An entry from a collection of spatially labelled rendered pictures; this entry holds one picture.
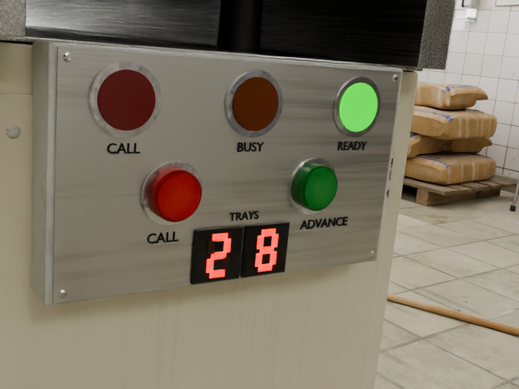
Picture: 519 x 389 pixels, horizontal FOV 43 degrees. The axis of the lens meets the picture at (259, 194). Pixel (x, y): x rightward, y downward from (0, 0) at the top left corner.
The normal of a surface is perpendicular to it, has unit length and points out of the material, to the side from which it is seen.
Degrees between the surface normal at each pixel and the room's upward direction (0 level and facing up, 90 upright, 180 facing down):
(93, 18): 90
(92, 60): 90
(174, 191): 90
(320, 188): 90
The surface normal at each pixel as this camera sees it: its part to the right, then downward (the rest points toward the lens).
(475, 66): -0.79, 0.07
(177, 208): 0.54, 0.24
